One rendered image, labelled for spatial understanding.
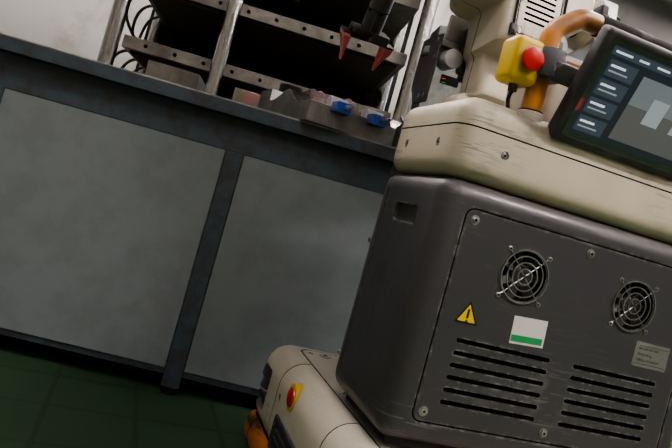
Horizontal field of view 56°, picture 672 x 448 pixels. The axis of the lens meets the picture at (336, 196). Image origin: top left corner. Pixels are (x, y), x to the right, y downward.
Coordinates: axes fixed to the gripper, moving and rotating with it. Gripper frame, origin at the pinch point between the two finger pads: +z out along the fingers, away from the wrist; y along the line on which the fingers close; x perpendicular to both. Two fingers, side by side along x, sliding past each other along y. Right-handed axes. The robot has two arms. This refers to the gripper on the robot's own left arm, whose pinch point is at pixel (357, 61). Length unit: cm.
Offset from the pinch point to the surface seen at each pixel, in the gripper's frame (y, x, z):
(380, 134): -11.2, 9.5, 14.4
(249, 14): 22, -93, 18
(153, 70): 50, -18, 26
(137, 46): 60, -88, 44
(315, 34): -4, -89, 16
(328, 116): 4.6, 11.1, 13.5
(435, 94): -60, -82, 21
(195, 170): 33, 10, 40
